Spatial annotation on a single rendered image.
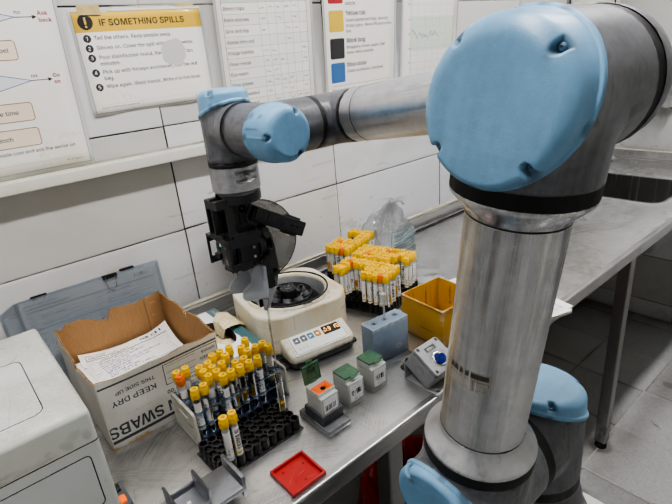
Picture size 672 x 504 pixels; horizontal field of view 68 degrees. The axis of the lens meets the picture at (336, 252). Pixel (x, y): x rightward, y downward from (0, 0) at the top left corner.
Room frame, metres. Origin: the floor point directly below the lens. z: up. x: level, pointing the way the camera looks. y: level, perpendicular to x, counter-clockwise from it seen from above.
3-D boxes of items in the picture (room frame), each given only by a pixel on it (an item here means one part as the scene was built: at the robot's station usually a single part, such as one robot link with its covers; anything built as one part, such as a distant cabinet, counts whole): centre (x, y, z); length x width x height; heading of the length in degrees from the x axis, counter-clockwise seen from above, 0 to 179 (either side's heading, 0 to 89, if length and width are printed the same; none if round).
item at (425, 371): (0.87, -0.16, 0.92); 0.13 x 0.07 x 0.08; 39
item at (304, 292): (1.11, 0.13, 0.97); 0.15 x 0.15 x 0.07
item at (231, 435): (0.73, 0.19, 0.93); 0.17 x 0.09 x 0.11; 130
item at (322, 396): (0.77, 0.05, 0.92); 0.05 x 0.04 x 0.06; 39
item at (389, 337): (0.95, -0.09, 0.92); 0.10 x 0.07 x 0.10; 124
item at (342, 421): (0.77, 0.05, 0.89); 0.09 x 0.05 x 0.04; 39
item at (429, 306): (1.05, -0.24, 0.93); 0.13 x 0.13 x 0.10; 35
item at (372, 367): (0.86, -0.05, 0.91); 0.05 x 0.04 x 0.07; 39
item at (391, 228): (1.55, -0.17, 0.97); 0.26 x 0.17 x 0.19; 145
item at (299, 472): (0.64, 0.10, 0.88); 0.07 x 0.07 x 0.01; 39
